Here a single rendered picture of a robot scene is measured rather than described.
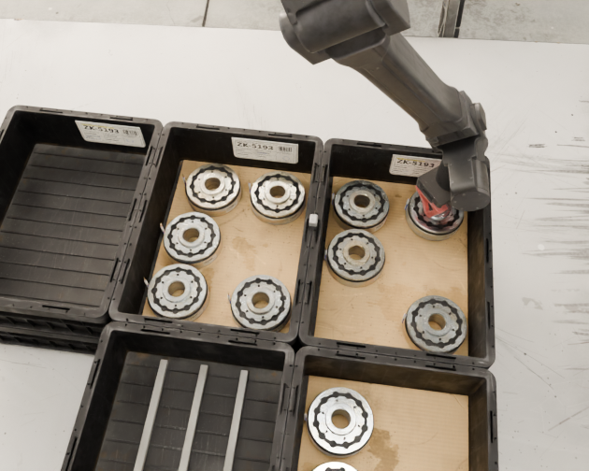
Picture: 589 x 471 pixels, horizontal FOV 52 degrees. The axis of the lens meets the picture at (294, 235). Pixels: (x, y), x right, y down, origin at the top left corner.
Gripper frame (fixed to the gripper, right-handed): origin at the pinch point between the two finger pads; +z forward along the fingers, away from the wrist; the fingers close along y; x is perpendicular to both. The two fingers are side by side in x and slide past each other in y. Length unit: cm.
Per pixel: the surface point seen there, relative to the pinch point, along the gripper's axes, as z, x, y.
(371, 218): 1.9, 5.1, -11.2
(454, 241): 4.1, -6.0, 0.3
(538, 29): 84, 78, 143
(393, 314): 4.6, -11.6, -17.9
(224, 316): 5.8, 3.5, -42.8
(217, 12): 89, 158, 33
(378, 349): -5.1, -17.3, -27.2
